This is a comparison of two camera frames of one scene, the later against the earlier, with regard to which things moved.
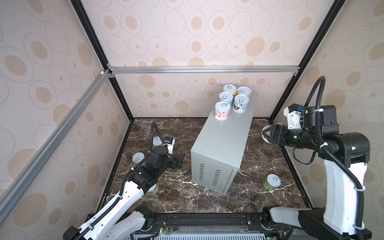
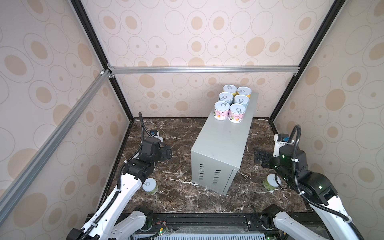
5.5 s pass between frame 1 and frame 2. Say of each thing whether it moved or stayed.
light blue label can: stayed
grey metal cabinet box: stayed
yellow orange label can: stayed
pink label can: stayed
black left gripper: moved
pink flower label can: moved
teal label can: stayed
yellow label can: stayed
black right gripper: moved
